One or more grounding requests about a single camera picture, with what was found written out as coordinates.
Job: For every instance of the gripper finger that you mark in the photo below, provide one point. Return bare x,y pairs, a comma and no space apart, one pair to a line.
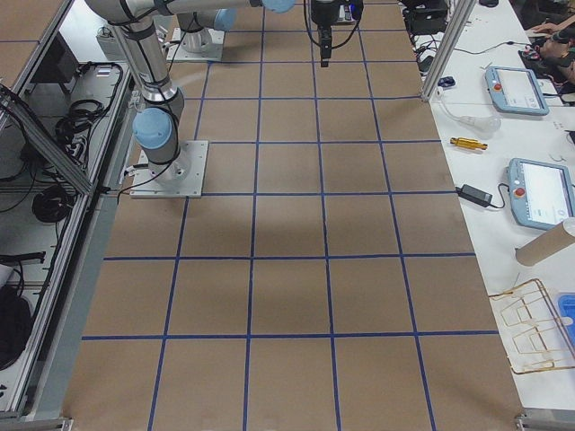
325,43

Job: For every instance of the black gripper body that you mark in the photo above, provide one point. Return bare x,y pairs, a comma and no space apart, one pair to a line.
322,12

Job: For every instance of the brass cylindrical fitting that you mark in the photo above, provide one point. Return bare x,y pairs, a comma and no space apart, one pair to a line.
468,143

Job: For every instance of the white light bulb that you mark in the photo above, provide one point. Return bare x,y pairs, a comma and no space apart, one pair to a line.
483,125

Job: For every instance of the far teach pendant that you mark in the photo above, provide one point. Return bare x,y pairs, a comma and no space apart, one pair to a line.
515,91

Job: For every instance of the teach pendant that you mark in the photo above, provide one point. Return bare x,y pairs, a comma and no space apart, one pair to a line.
541,194
515,91

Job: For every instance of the black power adapter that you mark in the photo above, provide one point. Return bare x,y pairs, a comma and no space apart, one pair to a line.
477,196

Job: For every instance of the near teach pendant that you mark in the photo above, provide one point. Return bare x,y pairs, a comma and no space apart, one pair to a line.
541,194

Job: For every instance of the cardboard tube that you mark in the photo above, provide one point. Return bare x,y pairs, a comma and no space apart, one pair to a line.
547,244

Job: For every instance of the blue plastic box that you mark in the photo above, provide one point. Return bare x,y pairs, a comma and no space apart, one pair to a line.
566,306

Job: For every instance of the aluminium frame post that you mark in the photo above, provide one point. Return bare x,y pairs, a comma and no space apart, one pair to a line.
451,36

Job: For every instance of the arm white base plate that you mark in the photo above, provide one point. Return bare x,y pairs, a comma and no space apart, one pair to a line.
184,177
177,53

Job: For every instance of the gold wire rack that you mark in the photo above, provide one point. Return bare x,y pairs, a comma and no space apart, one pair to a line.
534,332

